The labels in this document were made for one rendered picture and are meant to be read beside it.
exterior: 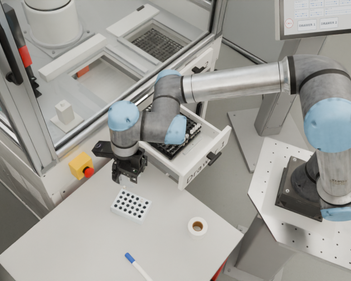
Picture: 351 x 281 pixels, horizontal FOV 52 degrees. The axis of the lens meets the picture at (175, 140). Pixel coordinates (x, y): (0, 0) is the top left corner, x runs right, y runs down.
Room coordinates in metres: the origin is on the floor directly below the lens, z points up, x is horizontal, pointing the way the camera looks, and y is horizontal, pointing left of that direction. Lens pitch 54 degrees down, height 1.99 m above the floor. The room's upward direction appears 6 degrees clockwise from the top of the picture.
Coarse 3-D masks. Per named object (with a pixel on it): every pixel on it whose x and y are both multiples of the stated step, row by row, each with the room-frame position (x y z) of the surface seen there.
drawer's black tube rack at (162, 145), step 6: (150, 108) 0.94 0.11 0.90; (192, 120) 0.90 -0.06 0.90; (186, 126) 0.89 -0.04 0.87; (192, 126) 0.90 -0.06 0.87; (186, 132) 0.86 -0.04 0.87; (198, 132) 0.87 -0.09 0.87; (192, 138) 0.84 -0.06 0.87; (150, 144) 0.79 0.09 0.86; (156, 144) 0.79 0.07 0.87; (162, 144) 0.77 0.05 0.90; (168, 144) 0.78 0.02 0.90; (174, 144) 0.78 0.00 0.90; (186, 144) 0.80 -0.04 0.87; (162, 150) 0.77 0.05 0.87; (168, 150) 0.77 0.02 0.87; (174, 150) 0.77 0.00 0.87; (180, 150) 0.78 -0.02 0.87; (168, 156) 0.74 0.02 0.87; (174, 156) 0.75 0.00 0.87
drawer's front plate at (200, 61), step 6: (210, 48) 1.31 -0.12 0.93; (204, 54) 1.26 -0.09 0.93; (210, 54) 1.29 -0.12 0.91; (198, 60) 1.22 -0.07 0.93; (204, 60) 1.26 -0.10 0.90; (210, 60) 1.30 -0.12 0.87; (186, 66) 1.17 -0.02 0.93; (192, 66) 1.18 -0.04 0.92; (198, 66) 1.22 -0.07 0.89; (204, 66) 1.27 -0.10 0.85; (180, 72) 1.13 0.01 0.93; (186, 72) 1.15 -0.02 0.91; (192, 72) 1.19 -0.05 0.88
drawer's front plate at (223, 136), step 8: (224, 136) 0.83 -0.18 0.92; (208, 144) 0.77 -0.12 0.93; (216, 144) 0.79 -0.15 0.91; (224, 144) 0.85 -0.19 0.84; (208, 152) 0.75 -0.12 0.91; (216, 152) 0.80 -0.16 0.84; (200, 160) 0.71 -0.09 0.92; (208, 160) 0.76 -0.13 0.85; (184, 168) 0.66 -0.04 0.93; (192, 168) 0.67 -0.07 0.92; (200, 168) 0.72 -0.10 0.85; (184, 176) 0.64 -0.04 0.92; (192, 176) 0.68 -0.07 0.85; (184, 184) 0.64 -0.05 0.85
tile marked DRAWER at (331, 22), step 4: (320, 20) 1.47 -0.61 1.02; (324, 20) 1.48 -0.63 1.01; (328, 20) 1.48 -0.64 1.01; (332, 20) 1.49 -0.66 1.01; (336, 20) 1.49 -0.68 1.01; (320, 24) 1.46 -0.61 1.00; (324, 24) 1.46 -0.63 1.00; (328, 24) 1.47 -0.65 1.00; (332, 24) 1.47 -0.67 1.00; (336, 24) 1.48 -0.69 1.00; (320, 28) 1.45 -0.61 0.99; (324, 28) 1.45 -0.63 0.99
